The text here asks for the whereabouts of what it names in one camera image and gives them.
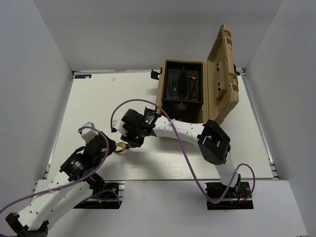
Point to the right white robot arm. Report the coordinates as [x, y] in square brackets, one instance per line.
[213, 142]

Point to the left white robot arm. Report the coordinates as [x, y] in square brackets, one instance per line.
[75, 182]

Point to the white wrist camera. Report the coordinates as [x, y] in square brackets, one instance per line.
[87, 133]
[117, 126]

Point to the green black precision screwdriver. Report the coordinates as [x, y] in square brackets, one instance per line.
[174, 86]

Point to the black toolbox latch near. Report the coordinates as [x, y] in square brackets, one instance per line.
[150, 113]

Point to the black toolbox latch far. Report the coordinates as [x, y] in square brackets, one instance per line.
[155, 75]

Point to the black toolbox inner tray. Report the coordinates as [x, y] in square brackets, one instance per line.
[180, 71]

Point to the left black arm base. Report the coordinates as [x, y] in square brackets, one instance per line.
[104, 194]

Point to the long brown hex key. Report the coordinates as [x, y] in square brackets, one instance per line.
[191, 78]

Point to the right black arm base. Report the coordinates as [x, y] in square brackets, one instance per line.
[232, 199]

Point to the blue red handled screwdriver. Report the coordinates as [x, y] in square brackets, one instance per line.
[170, 86]

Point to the yellow handled needle-nose pliers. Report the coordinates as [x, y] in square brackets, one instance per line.
[121, 147]

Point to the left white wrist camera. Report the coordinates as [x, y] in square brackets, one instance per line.
[87, 133]

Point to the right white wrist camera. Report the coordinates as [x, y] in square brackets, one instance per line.
[117, 126]

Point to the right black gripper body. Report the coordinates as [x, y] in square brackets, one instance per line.
[133, 136]

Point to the tan plastic toolbox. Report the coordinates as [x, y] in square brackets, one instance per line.
[220, 85]

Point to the large brown hex key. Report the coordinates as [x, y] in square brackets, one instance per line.
[194, 92]

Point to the black toolbox latch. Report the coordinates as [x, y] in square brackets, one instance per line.
[155, 75]
[150, 113]

